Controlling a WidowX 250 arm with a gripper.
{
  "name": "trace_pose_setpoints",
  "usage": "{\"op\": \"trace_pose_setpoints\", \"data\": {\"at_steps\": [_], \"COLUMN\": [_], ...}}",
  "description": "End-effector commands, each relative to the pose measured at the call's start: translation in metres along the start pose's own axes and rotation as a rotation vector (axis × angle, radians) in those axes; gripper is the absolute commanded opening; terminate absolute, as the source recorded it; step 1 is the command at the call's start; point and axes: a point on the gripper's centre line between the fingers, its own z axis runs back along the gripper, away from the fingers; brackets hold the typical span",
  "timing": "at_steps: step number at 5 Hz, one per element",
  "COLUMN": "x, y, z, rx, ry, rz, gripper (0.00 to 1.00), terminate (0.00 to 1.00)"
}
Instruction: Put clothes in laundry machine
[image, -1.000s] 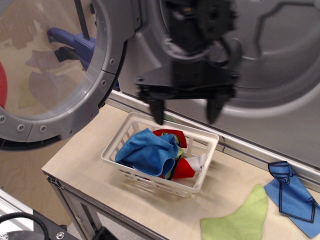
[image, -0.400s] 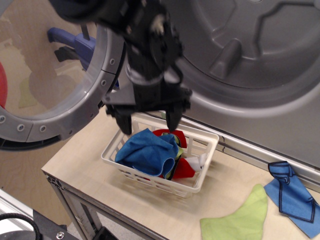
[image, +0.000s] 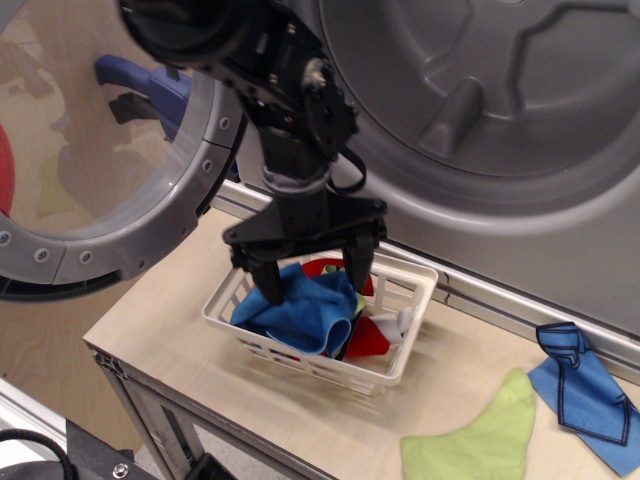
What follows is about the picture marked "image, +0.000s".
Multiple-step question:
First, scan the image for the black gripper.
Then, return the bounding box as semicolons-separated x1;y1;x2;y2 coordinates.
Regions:
223;190;387;305

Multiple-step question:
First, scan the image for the plain blue felt cloth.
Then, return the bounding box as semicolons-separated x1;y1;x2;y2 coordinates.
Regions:
230;263;358;357

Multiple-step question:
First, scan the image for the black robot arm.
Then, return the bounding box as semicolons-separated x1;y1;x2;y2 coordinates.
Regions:
119;1;387;305

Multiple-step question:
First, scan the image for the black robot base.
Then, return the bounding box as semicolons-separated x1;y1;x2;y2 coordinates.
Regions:
0;418;151;480

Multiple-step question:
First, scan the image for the white plastic laundry basket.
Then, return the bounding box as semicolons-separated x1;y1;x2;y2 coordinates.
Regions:
202;252;438;396

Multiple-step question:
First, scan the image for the grey toy washing machine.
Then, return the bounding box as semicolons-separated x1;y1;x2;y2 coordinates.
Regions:
209;0;640;386

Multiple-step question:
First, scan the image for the round grey machine door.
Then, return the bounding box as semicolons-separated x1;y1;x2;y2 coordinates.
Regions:
1;1;246;303

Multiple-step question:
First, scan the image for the red felt cloth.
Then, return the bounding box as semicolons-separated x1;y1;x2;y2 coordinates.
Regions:
300;259;391;358

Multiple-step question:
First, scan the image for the white felt cloth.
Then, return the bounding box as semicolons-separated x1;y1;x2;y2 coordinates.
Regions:
371;307;413;344

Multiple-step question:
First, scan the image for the blue bar clamp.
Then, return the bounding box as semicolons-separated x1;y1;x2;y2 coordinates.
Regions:
94;55;192;142

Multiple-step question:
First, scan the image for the light green felt cloth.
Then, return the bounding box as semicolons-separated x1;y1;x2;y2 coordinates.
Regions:
400;368;535;479

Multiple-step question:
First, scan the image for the blue stitched felt shirt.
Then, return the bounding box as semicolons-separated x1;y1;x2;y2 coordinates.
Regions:
529;322;639;477

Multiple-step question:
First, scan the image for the red round object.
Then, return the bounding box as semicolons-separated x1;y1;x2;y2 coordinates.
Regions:
0;127;16;217

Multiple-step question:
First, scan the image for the aluminium table frame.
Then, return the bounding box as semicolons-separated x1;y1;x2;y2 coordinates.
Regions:
88;343;331;479

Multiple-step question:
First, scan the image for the black sleeved cable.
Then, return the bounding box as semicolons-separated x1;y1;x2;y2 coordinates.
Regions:
0;427;76;480

